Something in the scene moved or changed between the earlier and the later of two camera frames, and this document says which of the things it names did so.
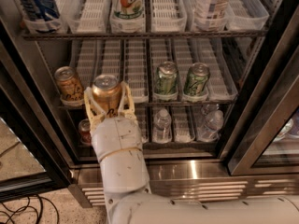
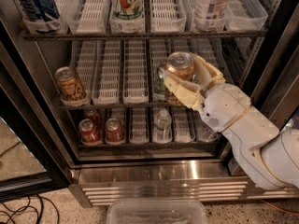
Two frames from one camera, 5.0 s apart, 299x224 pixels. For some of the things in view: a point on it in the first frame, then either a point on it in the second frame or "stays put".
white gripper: x=116 y=134 -> x=223 y=106
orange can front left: x=71 y=91 stays put
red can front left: x=85 y=131 stays put
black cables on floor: x=30 y=206 stays put
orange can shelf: x=106 y=93 -> x=181 y=63
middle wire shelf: x=154 y=104 stays put
